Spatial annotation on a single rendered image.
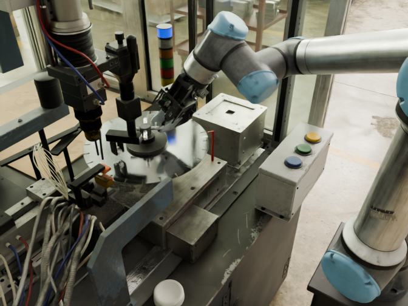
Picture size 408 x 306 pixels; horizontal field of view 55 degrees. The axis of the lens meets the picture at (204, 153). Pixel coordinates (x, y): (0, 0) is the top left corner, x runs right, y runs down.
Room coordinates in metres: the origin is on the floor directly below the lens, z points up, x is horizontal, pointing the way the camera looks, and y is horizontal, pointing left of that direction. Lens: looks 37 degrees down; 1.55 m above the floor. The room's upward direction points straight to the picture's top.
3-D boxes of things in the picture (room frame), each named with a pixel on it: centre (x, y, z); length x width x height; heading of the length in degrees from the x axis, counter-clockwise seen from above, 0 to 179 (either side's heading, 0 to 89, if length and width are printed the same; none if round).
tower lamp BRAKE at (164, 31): (1.15, 0.12, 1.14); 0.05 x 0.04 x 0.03; 56
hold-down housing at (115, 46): (0.78, 0.17, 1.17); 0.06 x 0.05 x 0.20; 137
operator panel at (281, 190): (0.90, -0.27, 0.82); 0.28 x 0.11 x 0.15; 146
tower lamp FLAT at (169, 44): (1.15, 0.12, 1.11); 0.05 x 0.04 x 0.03; 56
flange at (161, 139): (0.85, 0.15, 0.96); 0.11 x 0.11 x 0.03
